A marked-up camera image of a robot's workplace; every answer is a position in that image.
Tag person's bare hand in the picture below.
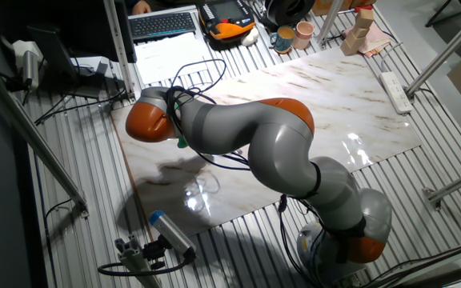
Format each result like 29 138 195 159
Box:
131 0 154 16

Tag pink cup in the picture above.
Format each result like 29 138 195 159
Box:
292 21 315 51

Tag black computer keyboard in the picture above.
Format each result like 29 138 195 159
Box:
128 11 198 41

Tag white printed paper sheets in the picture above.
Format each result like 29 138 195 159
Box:
134 31 210 86

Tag orange black teach pendant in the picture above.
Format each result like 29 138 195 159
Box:
197 0 256 43

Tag white grey cylindrical device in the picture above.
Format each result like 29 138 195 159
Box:
12 39 46 91

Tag teal mug with orange inside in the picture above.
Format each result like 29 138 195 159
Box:
269 26 296 55

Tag black round spool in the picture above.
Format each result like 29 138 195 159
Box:
264 0 315 27

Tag brown cardboard box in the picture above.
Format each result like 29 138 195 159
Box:
312 0 378 17

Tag stacked wooden blocks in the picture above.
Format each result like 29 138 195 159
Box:
339 7 375 57

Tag white marble pattern board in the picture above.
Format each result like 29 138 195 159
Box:
110 46 423 237

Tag pink cloth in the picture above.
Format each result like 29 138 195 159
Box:
342 26 394 59

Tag short aluminium profile stand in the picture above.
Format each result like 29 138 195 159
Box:
114 234 163 288

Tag white power strip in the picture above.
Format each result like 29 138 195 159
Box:
379 70 415 116

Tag aluminium frame post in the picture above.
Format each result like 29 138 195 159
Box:
317 0 344 45
102 0 138 103

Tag black monitor cable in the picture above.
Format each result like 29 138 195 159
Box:
34 87 127 126

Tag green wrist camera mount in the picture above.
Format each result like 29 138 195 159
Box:
175 102 190 149

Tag long aluminium frame bar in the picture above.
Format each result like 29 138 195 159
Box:
0 55 91 219

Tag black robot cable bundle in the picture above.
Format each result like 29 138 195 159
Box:
165 58 335 287

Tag silver camera with blue cap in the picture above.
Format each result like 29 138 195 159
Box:
148 210 198 259

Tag black camera clamp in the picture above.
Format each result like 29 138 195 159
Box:
142 235 171 271

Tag black camera cable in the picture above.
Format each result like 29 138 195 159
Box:
97 255 198 278

